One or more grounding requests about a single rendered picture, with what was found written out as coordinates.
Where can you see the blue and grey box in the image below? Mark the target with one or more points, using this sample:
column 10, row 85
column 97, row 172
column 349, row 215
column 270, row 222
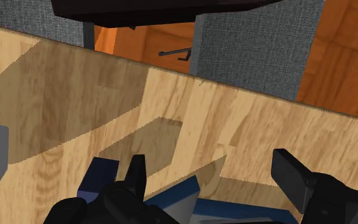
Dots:
column 178, row 194

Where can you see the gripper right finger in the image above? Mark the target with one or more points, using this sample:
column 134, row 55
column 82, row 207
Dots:
column 324, row 198

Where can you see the dark navy block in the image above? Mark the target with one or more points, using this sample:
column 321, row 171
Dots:
column 99, row 175

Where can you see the light wooden table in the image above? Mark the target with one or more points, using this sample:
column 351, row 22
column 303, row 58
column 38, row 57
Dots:
column 259, row 130

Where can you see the thin black bar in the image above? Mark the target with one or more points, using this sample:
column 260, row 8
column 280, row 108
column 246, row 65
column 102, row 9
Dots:
column 175, row 52

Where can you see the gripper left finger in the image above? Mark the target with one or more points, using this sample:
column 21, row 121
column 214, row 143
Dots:
column 119, row 204

